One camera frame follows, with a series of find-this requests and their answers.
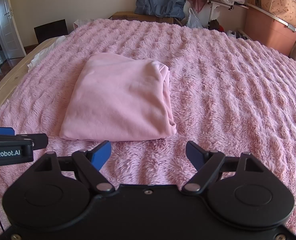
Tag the pink fluffy blanket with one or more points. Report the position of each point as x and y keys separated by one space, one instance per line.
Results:
x=225 y=92

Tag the floral fabric bag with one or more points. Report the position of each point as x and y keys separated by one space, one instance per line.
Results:
x=280 y=2

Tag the white electric heater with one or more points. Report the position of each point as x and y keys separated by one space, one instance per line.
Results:
x=234 y=33

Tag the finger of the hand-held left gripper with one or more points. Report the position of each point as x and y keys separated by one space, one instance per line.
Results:
x=0 y=131
x=39 y=141

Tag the blue fabric bag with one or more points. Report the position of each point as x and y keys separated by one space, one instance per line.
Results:
x=158 y=2

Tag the cluttered clothes rack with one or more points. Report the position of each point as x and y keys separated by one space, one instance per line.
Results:
x=213 y=10

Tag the pink sweatshirt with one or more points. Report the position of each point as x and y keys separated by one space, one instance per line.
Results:
x=118 y=100

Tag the dark plush toy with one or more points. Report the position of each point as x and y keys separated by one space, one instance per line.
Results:
x=215 y=25

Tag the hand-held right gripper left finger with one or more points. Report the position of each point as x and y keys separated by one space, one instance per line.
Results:
x=101 y=155

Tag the white plastic bag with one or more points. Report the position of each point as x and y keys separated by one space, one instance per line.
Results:
x=194 y=20

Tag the black panel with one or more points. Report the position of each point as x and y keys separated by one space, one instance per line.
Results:
x=50 y=31

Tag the white door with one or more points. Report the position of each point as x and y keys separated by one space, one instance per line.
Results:
x=10 y=37

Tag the cardboard box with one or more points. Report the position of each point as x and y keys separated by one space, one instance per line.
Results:
x=128 y=16

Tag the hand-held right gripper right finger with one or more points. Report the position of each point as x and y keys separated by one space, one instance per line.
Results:
x=195 y=155

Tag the white bed sheet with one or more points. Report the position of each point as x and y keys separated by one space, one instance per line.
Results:
x=45 y=52

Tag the pink storage bin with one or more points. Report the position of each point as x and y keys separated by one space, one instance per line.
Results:
x=267 y=32

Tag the white tote bag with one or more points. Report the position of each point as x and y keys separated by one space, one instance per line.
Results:
x=83 y=23

